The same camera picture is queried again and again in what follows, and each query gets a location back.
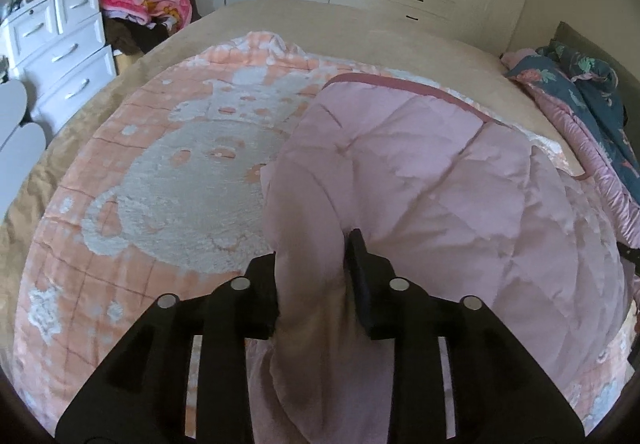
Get pink quilted coat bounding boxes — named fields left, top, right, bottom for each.
left=247, top=74, right=630, bottom=443

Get pink and yellow clothes pile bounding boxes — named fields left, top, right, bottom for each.
left=99, top=0, right=193, bottom=34

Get teal and pink duvet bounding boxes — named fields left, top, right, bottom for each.
left=501, top=40, right=639, bottom=250

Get grey upholstered headboard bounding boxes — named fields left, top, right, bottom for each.
left=553, top=22, right=639, bottom=133

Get orange bear pattern blanket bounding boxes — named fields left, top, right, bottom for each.
left=11, top=31, right=631, bottom=430

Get white oval boards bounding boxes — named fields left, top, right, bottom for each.
left=0, top=80, right=46, bottom=219

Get tan bed sheet mattress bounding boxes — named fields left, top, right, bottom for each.
left=1, top=0, right=584, bottom=363

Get white drawer chest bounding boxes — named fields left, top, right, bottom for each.
left=1, top=0, right=116, bottom=140

